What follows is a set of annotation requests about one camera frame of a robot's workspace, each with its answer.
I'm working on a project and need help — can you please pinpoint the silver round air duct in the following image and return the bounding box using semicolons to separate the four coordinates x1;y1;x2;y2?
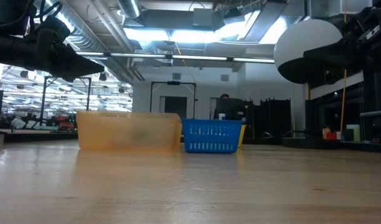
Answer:
117;0;142;19

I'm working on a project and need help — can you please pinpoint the brass lamp stem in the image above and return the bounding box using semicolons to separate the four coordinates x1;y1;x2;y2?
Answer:
304;82;311;138

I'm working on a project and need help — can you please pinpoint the hanging yellow cable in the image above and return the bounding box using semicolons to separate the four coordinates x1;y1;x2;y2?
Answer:
339;0;349;133

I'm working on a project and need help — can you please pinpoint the yellow slotted plastic basket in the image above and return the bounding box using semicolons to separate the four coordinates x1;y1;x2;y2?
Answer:
238;124;247;148

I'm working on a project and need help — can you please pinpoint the blue slotted plastic basket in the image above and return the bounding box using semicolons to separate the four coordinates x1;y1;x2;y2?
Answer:
181;118;243;154

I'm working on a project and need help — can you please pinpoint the translucent orange plastic bin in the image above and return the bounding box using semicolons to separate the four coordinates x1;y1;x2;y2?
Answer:
76;111;183;153

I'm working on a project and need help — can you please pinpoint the pale green container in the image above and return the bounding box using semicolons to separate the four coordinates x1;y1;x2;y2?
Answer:
346;124;361;142

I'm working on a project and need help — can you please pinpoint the black frame stand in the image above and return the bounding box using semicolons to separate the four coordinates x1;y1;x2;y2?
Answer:
39;76;92;127
149;81;197;119

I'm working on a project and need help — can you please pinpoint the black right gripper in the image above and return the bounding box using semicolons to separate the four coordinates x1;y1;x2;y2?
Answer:
303;6;381;86

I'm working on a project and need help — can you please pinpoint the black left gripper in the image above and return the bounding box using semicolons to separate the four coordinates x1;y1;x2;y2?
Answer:
34;15;106;83

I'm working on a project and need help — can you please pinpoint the black cabinet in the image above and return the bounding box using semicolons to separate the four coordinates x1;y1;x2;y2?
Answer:
260;98;291;138

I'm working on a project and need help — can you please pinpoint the linear ceiling light bar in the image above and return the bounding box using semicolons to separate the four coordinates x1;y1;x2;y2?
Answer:
75;51;275;64

